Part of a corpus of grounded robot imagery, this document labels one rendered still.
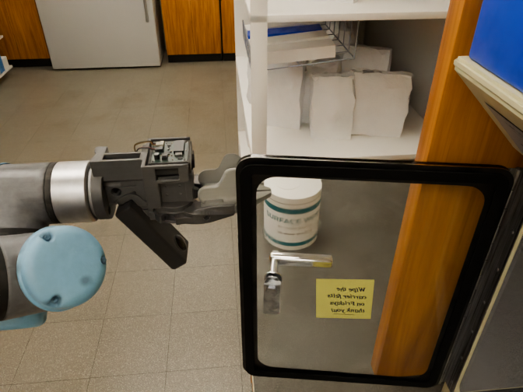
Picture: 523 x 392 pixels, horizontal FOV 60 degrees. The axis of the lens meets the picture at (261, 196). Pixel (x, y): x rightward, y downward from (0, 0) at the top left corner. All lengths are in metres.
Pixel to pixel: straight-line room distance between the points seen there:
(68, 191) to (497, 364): 0.62
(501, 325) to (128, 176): 0.51
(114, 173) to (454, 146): 0.40
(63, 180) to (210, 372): 1.52
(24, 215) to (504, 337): 0.63
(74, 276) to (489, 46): 0.40
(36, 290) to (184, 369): 1.62
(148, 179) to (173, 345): 1.61
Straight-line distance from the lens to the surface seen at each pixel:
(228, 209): 0.55
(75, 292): 0.43
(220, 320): 2.15
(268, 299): 0.62
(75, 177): 0.56
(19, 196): 0.58
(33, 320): 0.58
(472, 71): 0.44
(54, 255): 0.43
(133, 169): 0.54
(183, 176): 0.52
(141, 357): 2.08
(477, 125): 0.58
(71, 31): 5.32
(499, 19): 0.43
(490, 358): 0.74
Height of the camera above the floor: 1.64
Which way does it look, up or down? 34 degrees down
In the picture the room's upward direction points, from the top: straight up
